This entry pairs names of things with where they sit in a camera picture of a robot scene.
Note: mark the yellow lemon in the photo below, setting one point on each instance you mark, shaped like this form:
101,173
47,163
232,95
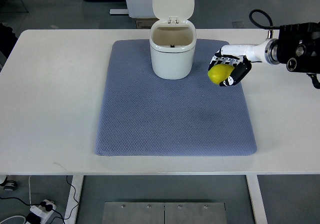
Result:
218,73

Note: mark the white trash bin with lid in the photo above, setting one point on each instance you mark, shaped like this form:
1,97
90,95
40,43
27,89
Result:
172,38

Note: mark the white table leg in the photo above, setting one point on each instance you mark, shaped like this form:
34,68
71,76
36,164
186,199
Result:
75,182
256,199

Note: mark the left white table leg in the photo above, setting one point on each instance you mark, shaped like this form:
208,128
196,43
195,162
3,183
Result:
75,182

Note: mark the white power strip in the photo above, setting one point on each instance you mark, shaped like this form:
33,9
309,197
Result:
40,214

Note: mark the right white table leg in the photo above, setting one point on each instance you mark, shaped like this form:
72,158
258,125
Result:
256,199

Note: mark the cardboard box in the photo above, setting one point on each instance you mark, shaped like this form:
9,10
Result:
145,23

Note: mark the caster wheel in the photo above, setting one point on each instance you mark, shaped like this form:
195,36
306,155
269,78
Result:
8,185

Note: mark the blue quilted mat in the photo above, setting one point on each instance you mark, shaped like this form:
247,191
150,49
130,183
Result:
144,115

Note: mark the grey metal floor plate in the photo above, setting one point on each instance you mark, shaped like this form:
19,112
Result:
164,212

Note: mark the black object at left edge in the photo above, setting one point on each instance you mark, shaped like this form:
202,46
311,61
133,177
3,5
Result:
8,40

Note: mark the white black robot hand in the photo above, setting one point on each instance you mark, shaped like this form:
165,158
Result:
242,57

